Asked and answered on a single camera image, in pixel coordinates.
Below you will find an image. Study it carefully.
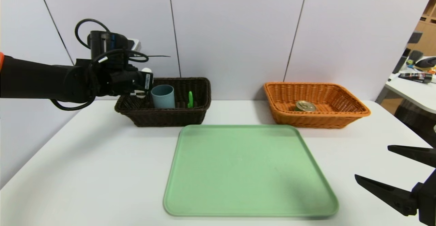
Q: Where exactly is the blue plastic cup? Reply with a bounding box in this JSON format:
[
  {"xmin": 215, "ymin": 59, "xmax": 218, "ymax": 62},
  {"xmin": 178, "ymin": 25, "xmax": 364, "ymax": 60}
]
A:
[{"xmin": 151, "ymin": 85, "xmax": 175, "ymax": 109}]

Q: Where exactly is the dark brown wicker basket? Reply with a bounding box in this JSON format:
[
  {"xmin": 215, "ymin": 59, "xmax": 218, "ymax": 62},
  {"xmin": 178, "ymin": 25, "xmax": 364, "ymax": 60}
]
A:
[{"xmin": 114, "ymin": 78, "xmax": 212, "ymax": 128}]

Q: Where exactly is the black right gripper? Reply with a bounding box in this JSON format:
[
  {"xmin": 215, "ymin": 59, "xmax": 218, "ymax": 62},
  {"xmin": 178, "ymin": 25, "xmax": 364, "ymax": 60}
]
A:
[{"xmin": 354, "ymin": 145, "xmax": 436, "ymax": 226}]

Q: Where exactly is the black upright stand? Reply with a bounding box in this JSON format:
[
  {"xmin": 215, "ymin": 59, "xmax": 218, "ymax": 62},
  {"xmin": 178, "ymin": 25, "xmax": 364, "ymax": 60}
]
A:
[{"xmin": 392, "ymin": 48, "xmax": 411, "ymax": 74}]

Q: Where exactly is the black left camera cable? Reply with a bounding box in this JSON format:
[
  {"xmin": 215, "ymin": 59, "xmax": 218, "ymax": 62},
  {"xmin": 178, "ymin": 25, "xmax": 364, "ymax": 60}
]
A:
[{"xmin": 75, "ymin": 18, "xmax": 111, "ymax": 49}]

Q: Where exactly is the black tray with tools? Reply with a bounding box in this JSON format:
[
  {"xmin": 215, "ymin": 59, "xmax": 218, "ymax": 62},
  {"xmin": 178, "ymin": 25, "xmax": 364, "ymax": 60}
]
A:
[{"xmin": 399, "ymin": 72, "xmax": 434, "ymax": 84}]

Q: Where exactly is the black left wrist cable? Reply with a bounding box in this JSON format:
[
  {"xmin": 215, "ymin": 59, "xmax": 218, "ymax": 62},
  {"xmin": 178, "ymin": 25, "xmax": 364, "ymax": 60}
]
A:
[{"xmin": 50, "ymin": 49, "xmax": 150, "ymax": 111}]

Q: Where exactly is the wooden shelf unit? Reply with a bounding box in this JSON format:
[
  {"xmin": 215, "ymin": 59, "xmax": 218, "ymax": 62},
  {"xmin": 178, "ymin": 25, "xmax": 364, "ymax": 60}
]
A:
[{"xmin": 404, "ymin": 0, "xmax": 436, "ymax": 58}]

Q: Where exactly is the light green plastic tray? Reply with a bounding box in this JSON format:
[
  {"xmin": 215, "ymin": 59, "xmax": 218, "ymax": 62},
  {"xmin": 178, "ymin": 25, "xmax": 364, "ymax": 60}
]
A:
[{"xmin": 163, "ymin": 125, "xmax": 339, "ymax": 217}]

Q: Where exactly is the dark grey clutter pile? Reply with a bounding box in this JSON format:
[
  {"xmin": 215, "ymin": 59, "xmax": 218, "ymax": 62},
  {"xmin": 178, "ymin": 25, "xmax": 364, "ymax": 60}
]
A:
[{"xmin": 409, "ymin": 51, "xmax": 436, "ymax": 71}]

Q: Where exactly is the dark woven bin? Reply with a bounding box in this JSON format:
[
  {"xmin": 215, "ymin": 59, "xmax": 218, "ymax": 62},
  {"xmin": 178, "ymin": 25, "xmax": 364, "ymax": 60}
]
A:
[{"xmin": 394, "ymin": 100, "xmax": 436, "ymax": 150}]

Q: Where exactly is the orange wicker basket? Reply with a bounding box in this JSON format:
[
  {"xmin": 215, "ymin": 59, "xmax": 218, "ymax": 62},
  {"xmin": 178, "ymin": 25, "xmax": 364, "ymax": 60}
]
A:
[{"xmin": 263, "ymin": 82, "xmax": 371, "ymax": 129}]

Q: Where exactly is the white side table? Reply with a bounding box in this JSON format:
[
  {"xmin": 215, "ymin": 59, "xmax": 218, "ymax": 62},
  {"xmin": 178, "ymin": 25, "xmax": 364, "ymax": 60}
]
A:
[{"xmin": 375, "ymin": 58, "xmax": 436, "ymax": 115}]

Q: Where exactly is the gold lid food can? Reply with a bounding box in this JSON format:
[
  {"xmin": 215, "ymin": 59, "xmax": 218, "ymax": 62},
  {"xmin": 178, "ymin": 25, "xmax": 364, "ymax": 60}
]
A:
[{"xmin": 294, "ymin": 100, "xmax": 317, "ymax": 112}]

